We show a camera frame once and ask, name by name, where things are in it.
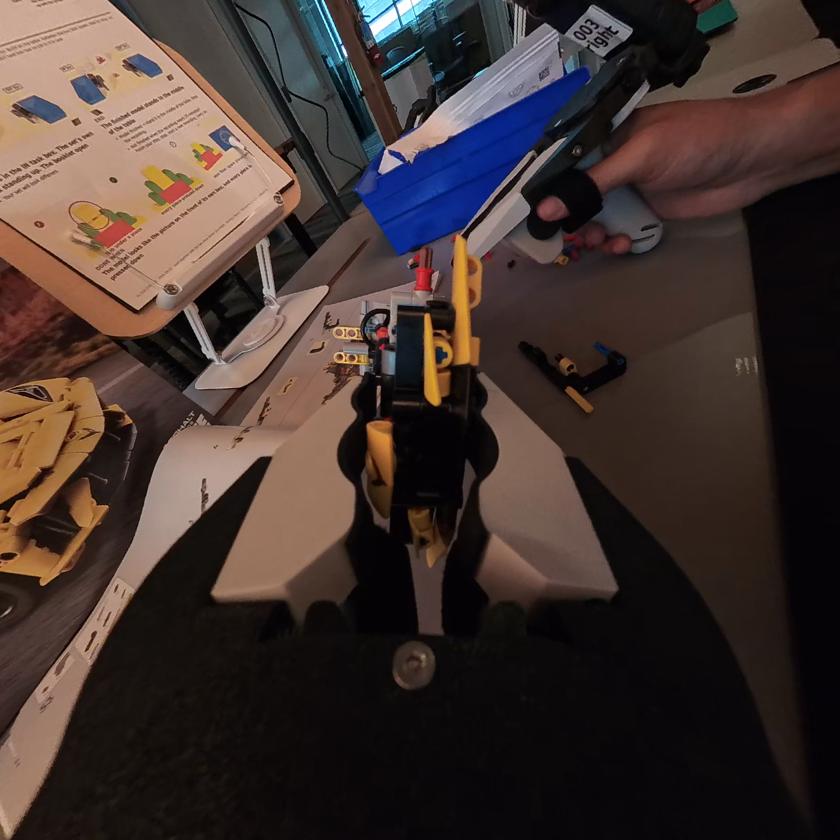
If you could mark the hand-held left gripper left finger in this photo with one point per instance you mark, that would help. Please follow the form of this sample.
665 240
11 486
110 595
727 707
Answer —
289 518

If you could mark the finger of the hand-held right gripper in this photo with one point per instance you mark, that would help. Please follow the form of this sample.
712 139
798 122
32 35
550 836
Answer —
505 220
499 190

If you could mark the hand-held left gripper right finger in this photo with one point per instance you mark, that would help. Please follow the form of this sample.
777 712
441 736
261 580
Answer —
544 518

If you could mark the small black yellow lego assembly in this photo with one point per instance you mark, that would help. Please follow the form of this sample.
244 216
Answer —
571 379

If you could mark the partly built lego car chassis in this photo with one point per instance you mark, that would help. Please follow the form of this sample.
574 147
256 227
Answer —
420 380

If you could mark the person's right forearm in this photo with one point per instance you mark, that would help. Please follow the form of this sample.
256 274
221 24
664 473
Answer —
797 138

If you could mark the lego instruction booklet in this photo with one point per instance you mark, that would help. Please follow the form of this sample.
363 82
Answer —
197 472

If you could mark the lego set cardboard box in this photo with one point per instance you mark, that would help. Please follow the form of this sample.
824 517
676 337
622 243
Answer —
65 459

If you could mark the person's right hand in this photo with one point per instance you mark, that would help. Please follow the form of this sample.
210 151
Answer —
689 157

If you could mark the blue plastic bin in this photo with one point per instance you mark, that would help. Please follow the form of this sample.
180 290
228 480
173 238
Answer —
459 177

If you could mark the white paper bags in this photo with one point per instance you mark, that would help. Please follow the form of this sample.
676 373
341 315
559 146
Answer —
499 92

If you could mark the brown wooden post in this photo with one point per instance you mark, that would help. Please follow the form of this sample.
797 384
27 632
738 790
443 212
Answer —
364 72

